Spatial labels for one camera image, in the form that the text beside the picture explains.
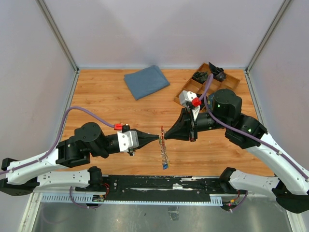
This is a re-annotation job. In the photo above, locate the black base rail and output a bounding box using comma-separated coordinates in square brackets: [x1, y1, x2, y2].
[76, 175, 245, 203]

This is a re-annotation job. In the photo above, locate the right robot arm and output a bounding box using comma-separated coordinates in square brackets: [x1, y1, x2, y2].
[165, 89, 309, 214]

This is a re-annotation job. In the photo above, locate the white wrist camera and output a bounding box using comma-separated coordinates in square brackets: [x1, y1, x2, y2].
[117, 131, 129, 152]
[179, 90, 201, 121]

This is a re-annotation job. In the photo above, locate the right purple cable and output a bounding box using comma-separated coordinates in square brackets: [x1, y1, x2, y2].
[190, 73, 309, 181]

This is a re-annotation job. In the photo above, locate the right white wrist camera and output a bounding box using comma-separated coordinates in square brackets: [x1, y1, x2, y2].
[179, 90, 201, 121]

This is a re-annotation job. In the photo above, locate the folded blue cloth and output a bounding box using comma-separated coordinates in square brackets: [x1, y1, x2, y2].
[124, 65, 170, 100]

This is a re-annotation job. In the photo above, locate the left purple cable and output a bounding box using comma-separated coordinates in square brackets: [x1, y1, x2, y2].
[0, 106, 131, 176]

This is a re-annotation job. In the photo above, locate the metal key organizer red handle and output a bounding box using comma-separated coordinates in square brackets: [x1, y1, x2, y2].
[158, 126, 169, 170]

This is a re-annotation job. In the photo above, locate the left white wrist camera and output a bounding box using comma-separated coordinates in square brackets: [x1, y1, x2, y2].
[117, 131, 129, 152]

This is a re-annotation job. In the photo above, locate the purple cable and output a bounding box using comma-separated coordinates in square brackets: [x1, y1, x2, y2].
[0, 106, 131, 176]
[190, 73, 309, 181]

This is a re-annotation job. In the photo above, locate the dark navy rolled tie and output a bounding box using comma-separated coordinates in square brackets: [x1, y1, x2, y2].
[208, 62, 226, 82]

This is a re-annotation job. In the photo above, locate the blue yellow floral tie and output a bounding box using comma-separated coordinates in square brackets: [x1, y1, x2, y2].
[207, 94, 214, 110]

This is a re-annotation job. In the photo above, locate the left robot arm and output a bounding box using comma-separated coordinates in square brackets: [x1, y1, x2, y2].
[0, 122, 159, 196]

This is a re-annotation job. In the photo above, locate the dark green rolled tie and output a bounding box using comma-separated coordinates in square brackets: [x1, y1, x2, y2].
[192, 71, 208, 84]

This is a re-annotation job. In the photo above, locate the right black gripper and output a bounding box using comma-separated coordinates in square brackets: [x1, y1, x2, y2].
[164, 106, 230, 142]

